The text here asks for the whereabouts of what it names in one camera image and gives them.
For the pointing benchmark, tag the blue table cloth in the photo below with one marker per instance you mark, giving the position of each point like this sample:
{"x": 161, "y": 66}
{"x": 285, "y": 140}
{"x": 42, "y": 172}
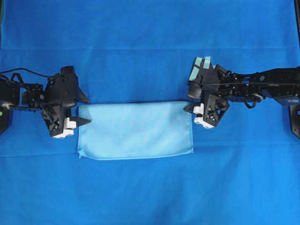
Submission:
{"x": 244, "y": 172}

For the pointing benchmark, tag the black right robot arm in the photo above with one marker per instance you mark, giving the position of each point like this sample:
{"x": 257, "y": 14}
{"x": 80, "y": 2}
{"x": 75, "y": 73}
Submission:
{"x": 250, "y": 89}

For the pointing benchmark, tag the blue right arm base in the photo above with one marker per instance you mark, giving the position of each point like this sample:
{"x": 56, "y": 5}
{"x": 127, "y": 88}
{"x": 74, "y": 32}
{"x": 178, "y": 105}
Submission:
{"x": 285, "y": 97}

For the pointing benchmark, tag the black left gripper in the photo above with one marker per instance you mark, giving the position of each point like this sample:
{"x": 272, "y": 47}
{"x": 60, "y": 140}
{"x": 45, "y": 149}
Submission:
{"x": 61, "y": 94}

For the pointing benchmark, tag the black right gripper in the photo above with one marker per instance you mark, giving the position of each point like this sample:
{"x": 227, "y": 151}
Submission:
{"x": 211, "y": 107}

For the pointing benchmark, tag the light blue towel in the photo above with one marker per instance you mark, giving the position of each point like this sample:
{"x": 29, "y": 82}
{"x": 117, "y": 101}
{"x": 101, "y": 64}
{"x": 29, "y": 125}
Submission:
{"x": 135, "y": 131}

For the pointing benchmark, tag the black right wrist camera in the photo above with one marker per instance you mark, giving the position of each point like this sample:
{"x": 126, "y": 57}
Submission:
{"x": 194, "y": 90}

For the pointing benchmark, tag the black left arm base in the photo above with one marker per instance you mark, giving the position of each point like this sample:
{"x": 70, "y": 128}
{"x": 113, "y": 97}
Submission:
{"x": 5, "y": 119}

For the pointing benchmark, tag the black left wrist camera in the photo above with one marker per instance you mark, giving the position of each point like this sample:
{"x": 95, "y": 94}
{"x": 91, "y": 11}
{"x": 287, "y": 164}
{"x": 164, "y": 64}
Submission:
{"x": 64, "y": 71}

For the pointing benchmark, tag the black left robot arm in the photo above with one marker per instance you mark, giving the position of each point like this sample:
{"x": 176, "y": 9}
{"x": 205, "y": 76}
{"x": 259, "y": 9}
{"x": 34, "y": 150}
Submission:
{"x": 15, "y": 94}

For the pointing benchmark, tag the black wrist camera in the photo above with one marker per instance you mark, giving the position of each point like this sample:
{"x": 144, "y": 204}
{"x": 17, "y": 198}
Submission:
{"x": 64, "y": 71}
{"x": 194, "y": 90}

